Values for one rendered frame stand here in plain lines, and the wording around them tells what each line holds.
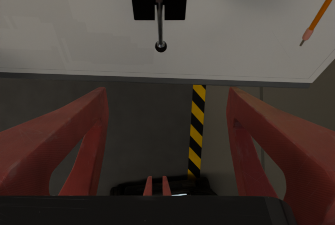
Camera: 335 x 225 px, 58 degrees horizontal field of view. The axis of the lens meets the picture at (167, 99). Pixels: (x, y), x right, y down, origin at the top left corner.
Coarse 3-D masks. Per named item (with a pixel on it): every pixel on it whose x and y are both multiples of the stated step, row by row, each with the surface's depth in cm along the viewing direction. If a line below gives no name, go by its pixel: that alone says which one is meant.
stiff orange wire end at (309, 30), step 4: (328, 0) 21; (324, 4) 22; (328, 4) 22; (320, 8) 22; (324, 8) 22; (320, 12) 22; (324, 12) 22; (316, 16) 23; (320, 16) 23; (316, 20) 23; (312, 24) 24; (316, 24) 23; (308, 28) 24; (312, 28) 24; (308, 32) 24; (312, 32) 24; (304, 36) 25; (308, 36) 24; (304, 40) 25; (300, 44) 26
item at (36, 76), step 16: (80, 80) 49; (96, 80) 49; (112, 80) 49; (128, 80) 49; (144, 80) 49; (160, 80) 49; (176, 80) 50; (192, 80) 50; (208, 80) 50; (224, 80) 50
